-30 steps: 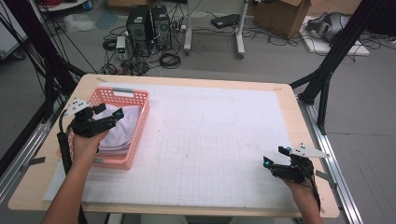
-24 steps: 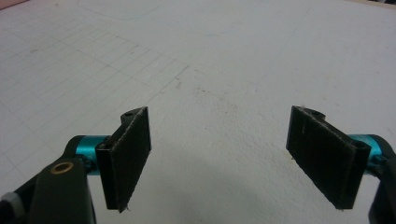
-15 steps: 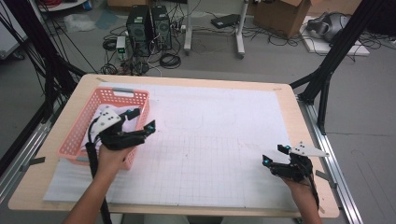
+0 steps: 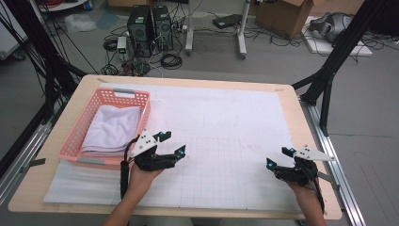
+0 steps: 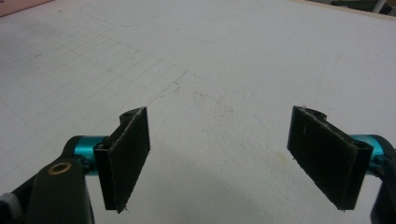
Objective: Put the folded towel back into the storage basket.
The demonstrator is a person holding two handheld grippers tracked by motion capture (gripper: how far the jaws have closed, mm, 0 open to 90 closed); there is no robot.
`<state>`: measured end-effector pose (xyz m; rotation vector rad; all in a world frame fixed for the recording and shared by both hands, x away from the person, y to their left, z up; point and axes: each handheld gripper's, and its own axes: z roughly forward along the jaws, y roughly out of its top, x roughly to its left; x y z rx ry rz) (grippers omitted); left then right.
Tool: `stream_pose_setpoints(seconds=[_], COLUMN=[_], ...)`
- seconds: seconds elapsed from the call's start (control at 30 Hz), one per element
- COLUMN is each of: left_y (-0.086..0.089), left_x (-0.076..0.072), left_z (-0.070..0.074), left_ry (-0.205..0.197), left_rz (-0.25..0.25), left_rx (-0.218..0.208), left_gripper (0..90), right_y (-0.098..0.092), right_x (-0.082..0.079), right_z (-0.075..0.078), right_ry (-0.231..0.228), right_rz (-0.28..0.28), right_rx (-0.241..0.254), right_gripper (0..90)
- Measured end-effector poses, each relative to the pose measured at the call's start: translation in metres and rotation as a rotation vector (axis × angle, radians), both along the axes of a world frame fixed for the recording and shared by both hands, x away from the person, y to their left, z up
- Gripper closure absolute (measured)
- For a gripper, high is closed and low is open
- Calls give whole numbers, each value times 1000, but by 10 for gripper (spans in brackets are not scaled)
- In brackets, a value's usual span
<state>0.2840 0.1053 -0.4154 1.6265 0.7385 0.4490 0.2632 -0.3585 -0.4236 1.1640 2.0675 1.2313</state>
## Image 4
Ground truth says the white power box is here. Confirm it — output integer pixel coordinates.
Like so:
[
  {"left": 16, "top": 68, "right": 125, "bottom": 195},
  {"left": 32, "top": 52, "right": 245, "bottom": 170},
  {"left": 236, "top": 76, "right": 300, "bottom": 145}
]
[{"left": 116, "top": 36, "right": 129, "bottom": 61}]

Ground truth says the white cabinet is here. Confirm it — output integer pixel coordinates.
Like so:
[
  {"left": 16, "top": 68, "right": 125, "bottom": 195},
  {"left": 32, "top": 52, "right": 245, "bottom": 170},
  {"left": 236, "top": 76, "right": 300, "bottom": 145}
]
[{"left": 0, "top": 0, "right": 28, "bottom": 61}]

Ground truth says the tangle of black floor cables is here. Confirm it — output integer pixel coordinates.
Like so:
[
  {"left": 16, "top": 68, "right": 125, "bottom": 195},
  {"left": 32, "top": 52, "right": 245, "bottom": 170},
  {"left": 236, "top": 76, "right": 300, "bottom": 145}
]
[{"left": 103, "top": 18, "right": 189, "bottom": 78}]

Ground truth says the person's right hand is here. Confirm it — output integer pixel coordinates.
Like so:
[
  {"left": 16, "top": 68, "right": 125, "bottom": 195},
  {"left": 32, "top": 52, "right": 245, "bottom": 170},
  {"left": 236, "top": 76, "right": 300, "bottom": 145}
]
[{"left": 286, "top": 181, "right": 321, "bottom": 205}]

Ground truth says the grey rounded device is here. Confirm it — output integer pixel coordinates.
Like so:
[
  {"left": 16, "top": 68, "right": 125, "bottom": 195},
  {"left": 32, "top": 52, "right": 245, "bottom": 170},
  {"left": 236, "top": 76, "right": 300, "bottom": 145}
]
[{"left": 309, "top": 11, "right": 354, "bottom": 43}]

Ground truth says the aluminium rail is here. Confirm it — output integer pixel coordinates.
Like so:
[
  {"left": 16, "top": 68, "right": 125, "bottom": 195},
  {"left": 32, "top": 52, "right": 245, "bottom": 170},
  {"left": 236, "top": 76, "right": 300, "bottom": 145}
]
[
  {"left": 0, "top": 121, "right": 55, "bottom": 202},
  {"left": 299, "top": 95, "right": 367, "bottom": 226}
]

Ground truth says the white round table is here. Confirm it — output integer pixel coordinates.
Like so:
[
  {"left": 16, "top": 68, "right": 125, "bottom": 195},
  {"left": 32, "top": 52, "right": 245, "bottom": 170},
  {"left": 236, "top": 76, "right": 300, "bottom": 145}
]
[{"left": 37, "top": 0, "right": 89, "bottom": 13}]

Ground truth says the black frame post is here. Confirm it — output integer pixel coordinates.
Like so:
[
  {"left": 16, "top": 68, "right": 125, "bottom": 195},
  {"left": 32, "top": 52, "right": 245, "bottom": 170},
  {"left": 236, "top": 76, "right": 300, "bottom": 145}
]
[
  {"left": 0, "top": 0, "right": 88, "bottom": 123},
  {"left": 291, "top": 0, "right": 399, "bottom": 137}
]

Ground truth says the black computer tower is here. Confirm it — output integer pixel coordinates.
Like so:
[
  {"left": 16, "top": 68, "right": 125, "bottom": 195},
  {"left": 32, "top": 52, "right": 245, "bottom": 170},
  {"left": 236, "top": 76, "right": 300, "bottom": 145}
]
[
  {"left": 126, "top": 4, "right": 155, "bottom": 58},
  {"left": 152, "top": 5, "right": 174, "bottom": 52}
]

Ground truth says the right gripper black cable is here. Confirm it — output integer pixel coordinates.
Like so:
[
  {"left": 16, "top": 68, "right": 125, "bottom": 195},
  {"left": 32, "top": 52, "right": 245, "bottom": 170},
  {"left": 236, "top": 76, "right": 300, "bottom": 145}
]
[{"left": 309, "top": 169, "right": 326, "bottom": 215}]

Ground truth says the clear plastic bag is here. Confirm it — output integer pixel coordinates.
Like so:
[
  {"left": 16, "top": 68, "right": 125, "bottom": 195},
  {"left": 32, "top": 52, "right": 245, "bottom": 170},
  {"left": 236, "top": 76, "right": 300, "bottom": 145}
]
[{"left": 64, "top": 13, "right": 98, "bottom": 34}]

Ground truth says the large open cardboard box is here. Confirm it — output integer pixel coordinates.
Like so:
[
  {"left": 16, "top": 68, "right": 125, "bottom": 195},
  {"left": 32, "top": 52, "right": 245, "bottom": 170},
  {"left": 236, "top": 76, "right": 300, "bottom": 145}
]
[{"left": 254, "top": 0, "right": 314, "bottom": 40}]

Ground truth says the black flat device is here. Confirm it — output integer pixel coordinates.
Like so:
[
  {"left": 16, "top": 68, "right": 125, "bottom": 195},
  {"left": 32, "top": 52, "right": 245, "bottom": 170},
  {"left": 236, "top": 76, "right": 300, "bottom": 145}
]
[{"left": 212, "top": 13, "right": 244, "bottom": 30}]

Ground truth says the pink plastic basket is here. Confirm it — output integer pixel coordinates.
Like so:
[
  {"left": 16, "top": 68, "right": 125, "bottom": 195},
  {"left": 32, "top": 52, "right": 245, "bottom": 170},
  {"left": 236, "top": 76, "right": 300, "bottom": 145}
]
[{"left": 56, "top": 88, "right": 152, "bottom": 170}]

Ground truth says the teal floor sheet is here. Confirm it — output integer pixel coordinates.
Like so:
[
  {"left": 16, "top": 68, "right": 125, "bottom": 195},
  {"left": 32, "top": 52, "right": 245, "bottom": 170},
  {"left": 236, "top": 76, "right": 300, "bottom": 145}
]
[{"left": 95, "top": 8, "right": 120, "bottom": 31}]

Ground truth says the white floor board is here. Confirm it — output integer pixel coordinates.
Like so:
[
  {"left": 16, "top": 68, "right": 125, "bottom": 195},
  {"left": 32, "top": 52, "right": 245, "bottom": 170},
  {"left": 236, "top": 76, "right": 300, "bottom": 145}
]
[{"left": 302, "top": 15, "right": 375, "bottom": 58}]

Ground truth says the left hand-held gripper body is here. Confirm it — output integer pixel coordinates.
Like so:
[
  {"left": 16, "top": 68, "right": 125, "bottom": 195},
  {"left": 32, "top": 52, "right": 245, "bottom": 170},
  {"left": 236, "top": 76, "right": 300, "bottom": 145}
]
[{"left": 129, "top": 128, "right": 179, "bottom": 172}]

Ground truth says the coiled black cable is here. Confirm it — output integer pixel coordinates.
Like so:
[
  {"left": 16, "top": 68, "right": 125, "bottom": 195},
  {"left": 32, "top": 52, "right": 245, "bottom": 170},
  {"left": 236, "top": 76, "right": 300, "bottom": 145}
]
[{"left": 160, "top": 53, "right": 184, "bottom": 71}]

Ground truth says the person's left hand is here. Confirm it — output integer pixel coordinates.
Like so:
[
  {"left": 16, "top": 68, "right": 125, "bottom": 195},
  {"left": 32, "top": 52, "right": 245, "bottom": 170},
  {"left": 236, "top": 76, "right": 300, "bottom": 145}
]
[{"left": 129, "top": 163, "right": 164, "bottom": 197}]

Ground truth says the desk with white legs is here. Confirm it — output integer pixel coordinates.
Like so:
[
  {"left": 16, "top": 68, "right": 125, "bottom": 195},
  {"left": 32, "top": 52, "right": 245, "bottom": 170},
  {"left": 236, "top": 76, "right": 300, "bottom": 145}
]
[{"left": 184, "top": 0, "right": 252, "bottom": 60}]

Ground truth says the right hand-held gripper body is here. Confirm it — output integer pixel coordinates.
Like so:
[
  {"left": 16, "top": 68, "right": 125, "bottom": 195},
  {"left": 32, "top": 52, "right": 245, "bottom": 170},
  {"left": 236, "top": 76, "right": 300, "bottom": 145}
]
[{"left": 274, "top": 144, "right": 336, "bottom": 187}]

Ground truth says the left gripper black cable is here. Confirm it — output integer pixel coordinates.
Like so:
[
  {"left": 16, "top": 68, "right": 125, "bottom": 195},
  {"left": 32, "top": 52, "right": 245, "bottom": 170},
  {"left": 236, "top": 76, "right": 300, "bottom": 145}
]
[{"left": 120, "top": 135, "right": 140, "bottom": 201}]

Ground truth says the white grid mat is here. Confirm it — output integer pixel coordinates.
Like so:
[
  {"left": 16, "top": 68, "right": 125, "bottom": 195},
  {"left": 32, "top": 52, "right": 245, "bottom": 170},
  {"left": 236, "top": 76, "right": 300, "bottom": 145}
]
[{"left": 99, "top": 82, "right": 304, "bottom": 211}]

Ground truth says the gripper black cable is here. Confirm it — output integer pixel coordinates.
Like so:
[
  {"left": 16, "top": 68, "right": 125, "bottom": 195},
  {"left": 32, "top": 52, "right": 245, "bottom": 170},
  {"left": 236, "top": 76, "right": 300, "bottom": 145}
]
[
  {"left": 309, "top": 169, "right": 326, "bottom": 215},
  {"left": 120, "top": 135, "right": 140, "bottom": 201}
]

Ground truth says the lilac printed cloth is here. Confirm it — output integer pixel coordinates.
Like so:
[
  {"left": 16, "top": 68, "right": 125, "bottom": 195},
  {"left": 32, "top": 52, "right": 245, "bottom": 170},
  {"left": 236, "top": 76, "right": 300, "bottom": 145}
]
[{"left": 80, "top": 104, "right": 144, "bottom": 158}]

